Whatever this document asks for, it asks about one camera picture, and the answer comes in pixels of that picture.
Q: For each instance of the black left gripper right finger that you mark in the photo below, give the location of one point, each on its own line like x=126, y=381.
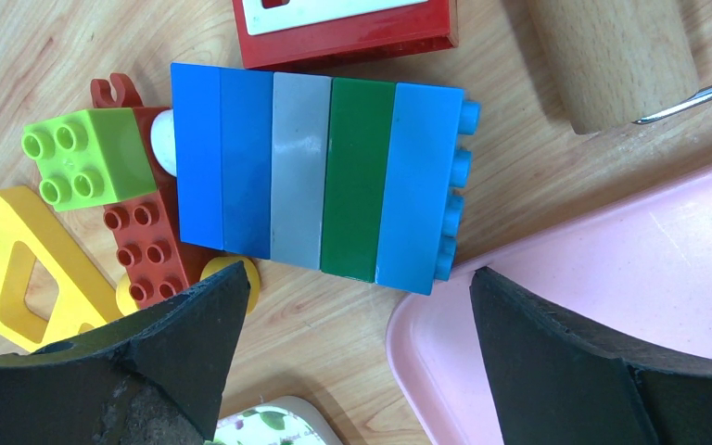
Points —
x=558, y=377

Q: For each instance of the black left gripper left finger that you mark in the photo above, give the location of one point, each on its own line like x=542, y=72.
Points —
x=153, y=377

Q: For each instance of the pink rectangular tray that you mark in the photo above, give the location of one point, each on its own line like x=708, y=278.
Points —
x=642, y=266

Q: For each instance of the wooden dough roller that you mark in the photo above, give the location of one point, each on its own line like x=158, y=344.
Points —
x=616, y=62

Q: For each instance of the floral rectangular tray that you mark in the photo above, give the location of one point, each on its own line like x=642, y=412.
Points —
x=286, y=420

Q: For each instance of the red toy brick car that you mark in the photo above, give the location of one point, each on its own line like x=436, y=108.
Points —
x=103, y=156

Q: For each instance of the blue green white brick stack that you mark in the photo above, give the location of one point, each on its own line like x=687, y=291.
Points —
x=351, y=177

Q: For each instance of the red window toy brick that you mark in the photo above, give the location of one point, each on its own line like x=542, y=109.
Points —
x=312, y=35

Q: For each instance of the yellow triangular toy frame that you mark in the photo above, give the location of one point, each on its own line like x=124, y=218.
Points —
x=30, y=234

